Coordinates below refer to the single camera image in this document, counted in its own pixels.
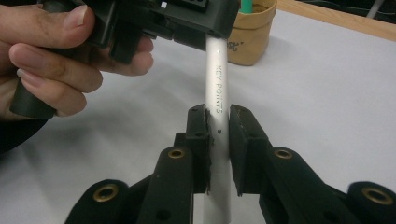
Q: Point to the brown paper pen holder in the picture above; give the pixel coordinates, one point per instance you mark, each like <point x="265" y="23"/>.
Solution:
<point x="250" y="37"/>

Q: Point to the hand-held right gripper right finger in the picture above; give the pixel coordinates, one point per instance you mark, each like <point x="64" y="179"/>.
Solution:
<point x="274" y="180"/>

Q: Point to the white table mat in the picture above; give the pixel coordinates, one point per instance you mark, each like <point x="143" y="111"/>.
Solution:
<point x="311" y="93"/>

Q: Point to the white pen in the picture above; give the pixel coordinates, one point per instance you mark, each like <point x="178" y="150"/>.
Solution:
<point x="218" y="93"/>

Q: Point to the white and green glue stick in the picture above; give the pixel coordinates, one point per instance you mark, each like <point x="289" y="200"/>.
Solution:
<point x="246" y="6"/>

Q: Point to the white metal stand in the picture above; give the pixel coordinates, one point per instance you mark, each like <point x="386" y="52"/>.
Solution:
<point x="375" y="9"/>

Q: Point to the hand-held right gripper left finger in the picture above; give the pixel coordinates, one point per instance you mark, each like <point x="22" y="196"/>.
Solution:
<point x="174" y="180"/>

